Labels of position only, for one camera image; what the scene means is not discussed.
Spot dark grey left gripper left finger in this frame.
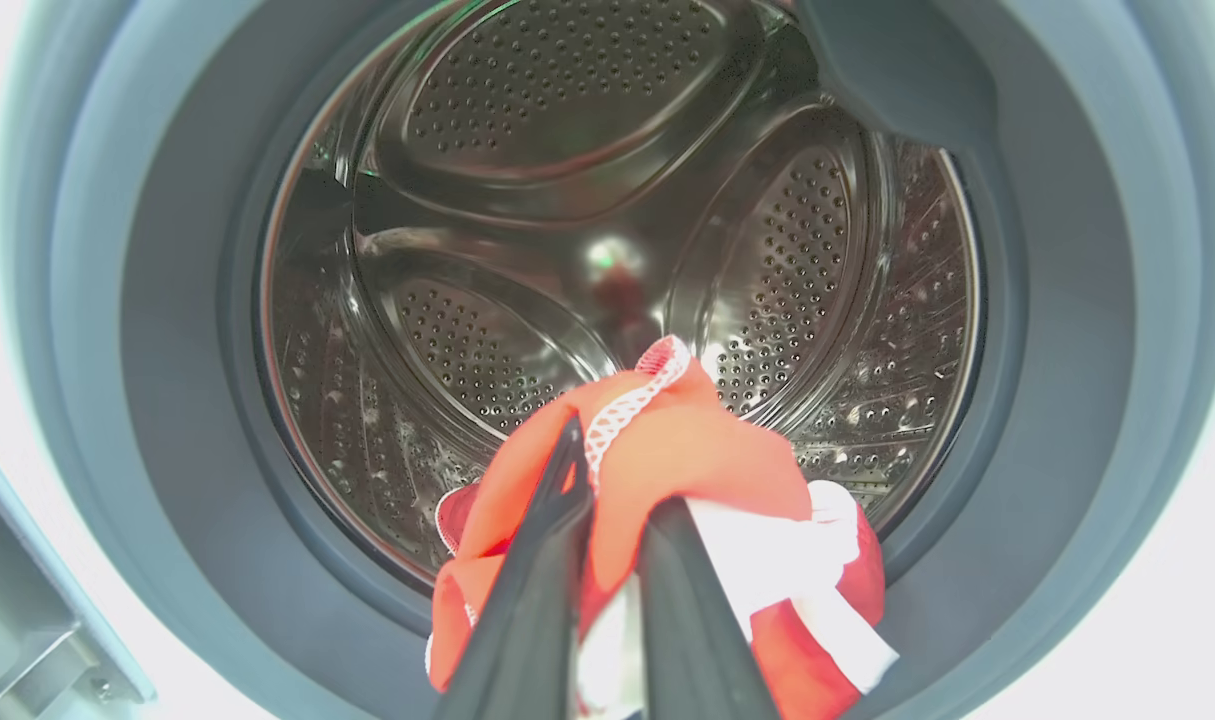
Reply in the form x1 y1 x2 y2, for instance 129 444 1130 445
435 415 596 720

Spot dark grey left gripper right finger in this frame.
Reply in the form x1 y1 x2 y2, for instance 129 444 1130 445
635 497 780 720

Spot red and white garment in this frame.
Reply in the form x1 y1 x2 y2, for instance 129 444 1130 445
425 335 900 720

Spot white front-load washing machine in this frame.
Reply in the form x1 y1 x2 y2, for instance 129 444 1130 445
0 0 1215 720

